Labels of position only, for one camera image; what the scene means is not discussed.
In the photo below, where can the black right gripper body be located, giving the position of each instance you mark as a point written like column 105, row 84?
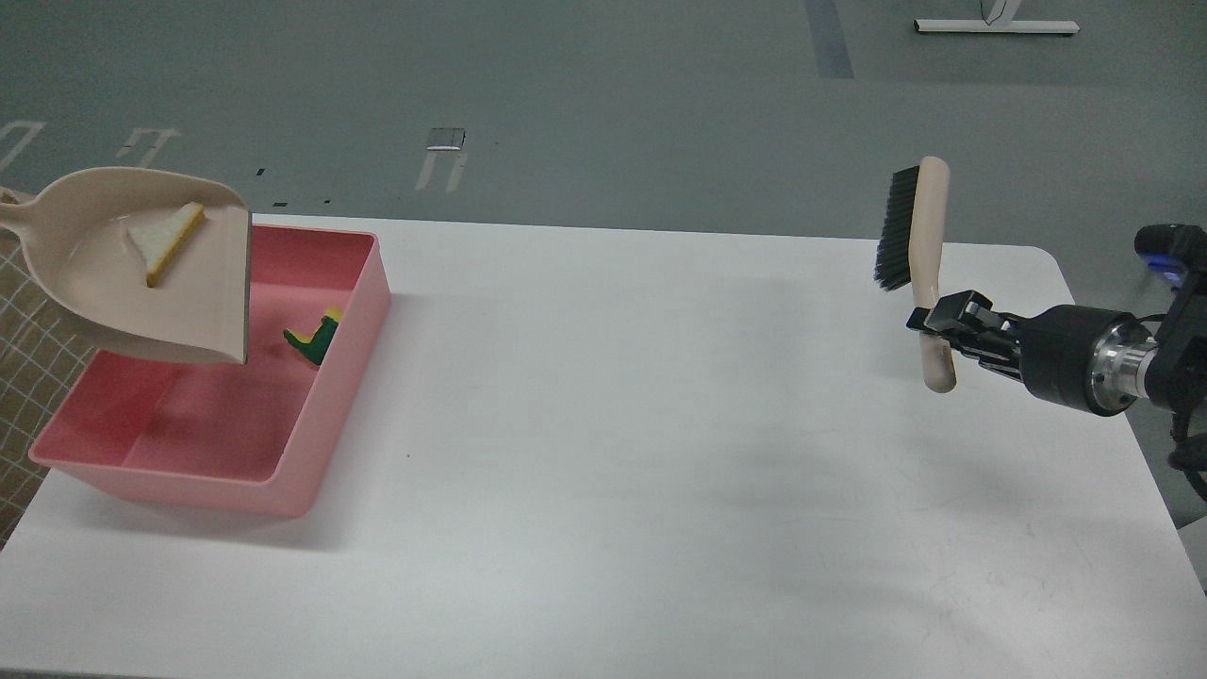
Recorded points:
column 1085, row 358

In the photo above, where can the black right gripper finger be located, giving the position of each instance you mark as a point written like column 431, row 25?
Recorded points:
column 998, row 354
column 965, row 315

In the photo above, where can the beige hand brush black bristles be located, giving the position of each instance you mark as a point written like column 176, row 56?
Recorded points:
column 912, row 235

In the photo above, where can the yellow green sponge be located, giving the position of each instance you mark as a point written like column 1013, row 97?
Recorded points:
column 314, row 347

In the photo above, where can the beige plastic dustpan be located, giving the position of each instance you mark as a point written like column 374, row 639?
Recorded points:
column 73, row 237

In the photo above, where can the white bread slice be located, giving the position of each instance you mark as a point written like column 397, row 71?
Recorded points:
column 158, row 243

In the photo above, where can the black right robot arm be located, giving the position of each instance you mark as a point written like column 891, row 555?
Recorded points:
column 1175, row 376

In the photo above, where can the pink plastic bin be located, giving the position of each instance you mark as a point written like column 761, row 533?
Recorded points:
column 256, row 437

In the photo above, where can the white table leg base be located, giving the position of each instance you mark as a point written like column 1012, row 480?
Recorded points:
column 999, row 18

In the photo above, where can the grey floor socket plate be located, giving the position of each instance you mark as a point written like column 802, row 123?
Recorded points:
column 446, row 139

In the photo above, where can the beige checkered cloth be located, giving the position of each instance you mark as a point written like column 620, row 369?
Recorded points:
column 41, row 358

